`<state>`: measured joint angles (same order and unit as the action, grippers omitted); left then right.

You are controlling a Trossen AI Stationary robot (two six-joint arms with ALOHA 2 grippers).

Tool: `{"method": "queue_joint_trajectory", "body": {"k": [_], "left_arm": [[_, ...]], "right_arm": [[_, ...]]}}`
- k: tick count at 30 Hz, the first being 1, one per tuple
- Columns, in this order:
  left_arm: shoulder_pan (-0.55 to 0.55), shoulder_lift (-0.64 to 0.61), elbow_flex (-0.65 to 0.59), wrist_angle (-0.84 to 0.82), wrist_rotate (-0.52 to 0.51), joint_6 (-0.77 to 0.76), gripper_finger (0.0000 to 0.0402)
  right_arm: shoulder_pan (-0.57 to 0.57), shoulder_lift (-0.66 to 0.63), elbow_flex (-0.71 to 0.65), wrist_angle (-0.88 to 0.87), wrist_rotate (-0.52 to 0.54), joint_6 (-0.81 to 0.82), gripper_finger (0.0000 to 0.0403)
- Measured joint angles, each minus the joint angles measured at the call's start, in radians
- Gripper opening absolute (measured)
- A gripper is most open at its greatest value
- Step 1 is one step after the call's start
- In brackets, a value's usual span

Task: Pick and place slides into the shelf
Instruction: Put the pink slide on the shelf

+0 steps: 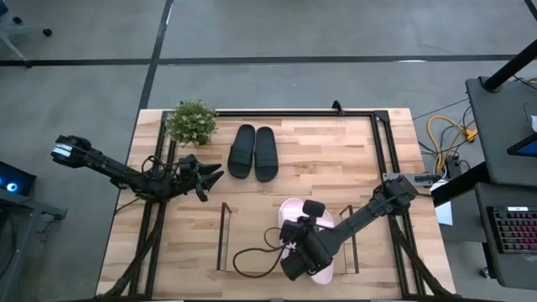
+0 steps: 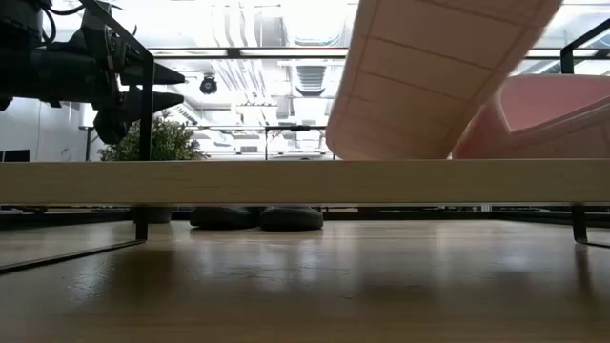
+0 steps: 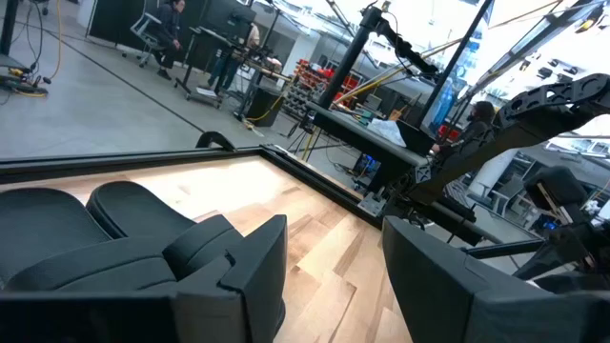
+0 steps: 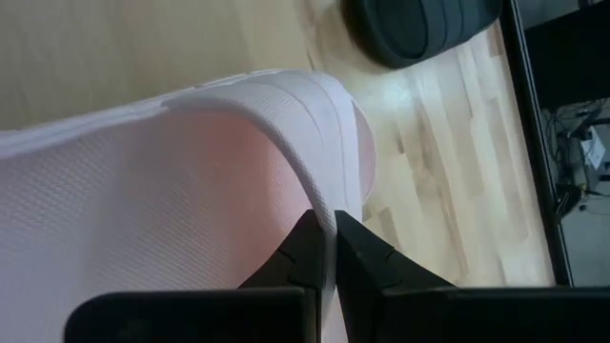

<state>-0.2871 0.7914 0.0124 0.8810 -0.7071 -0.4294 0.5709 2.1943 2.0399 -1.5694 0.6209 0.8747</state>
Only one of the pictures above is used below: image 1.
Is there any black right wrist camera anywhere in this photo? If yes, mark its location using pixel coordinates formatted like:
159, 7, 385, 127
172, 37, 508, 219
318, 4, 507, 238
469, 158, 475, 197
301, 200, 327, 219

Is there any black aluminium rig frame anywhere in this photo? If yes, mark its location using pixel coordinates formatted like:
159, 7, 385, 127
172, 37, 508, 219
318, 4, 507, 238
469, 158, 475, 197
95, 109, 461, 302

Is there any grey desk with tablet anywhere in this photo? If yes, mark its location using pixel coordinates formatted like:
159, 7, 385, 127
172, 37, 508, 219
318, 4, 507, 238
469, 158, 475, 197
464, 75, 537, 188

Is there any computer case with blue light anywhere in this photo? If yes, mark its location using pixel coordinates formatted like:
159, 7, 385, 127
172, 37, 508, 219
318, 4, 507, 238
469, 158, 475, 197
0, 161, 37, 197

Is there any black rubber slide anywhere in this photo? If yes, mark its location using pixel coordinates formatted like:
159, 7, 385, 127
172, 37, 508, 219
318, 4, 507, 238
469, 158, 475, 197
227, 123, 257, 180
253, 126, 280, 183

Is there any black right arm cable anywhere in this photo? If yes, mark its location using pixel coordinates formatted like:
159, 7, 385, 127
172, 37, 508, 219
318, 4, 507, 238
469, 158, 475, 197
232, 226, 295, 279

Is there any yellow cable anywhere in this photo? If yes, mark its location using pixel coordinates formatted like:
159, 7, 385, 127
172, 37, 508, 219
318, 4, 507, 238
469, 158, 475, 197
426, 115, 479, 173

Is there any tablet with blue screen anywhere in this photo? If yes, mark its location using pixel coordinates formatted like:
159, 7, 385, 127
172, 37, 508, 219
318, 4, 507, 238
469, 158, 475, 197
506, 133, 537, 159

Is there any grey desk with keyboard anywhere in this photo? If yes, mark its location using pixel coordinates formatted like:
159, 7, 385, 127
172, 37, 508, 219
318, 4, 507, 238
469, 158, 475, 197
473, 182, 537, 291

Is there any wooden shelf with black frame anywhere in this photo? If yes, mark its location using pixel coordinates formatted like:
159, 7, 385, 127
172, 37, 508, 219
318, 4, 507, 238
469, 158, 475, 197
216, 202, 361, 276

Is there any backlit computer keyboard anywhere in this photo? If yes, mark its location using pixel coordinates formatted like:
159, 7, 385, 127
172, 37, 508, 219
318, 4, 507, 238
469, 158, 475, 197
486, 205, 537, 255

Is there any green potted plant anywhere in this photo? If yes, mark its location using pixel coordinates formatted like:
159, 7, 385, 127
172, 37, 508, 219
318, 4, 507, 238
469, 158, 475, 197
166, 98, 219, 148

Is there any grey office chair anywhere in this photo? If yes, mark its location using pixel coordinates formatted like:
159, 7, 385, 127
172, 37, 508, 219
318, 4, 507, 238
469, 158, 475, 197
0, 0, 54, 69

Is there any black round pole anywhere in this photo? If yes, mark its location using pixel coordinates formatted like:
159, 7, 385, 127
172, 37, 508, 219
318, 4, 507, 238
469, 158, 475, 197
481, 39, 537, 92

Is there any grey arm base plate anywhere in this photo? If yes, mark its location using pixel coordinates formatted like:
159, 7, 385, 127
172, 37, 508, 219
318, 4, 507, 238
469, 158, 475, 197
382, 172, 442, 188

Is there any white paper sheet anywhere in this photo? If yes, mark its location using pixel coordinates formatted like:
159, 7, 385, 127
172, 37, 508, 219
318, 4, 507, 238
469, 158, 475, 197
430, 179, 455, 227

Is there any black slanted bar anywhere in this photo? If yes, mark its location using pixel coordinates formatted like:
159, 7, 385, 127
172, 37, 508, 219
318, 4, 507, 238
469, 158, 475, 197
430, 161, 492, 207

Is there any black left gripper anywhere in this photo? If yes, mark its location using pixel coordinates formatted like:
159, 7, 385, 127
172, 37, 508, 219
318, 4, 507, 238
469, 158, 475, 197
174, 154, 226, 203

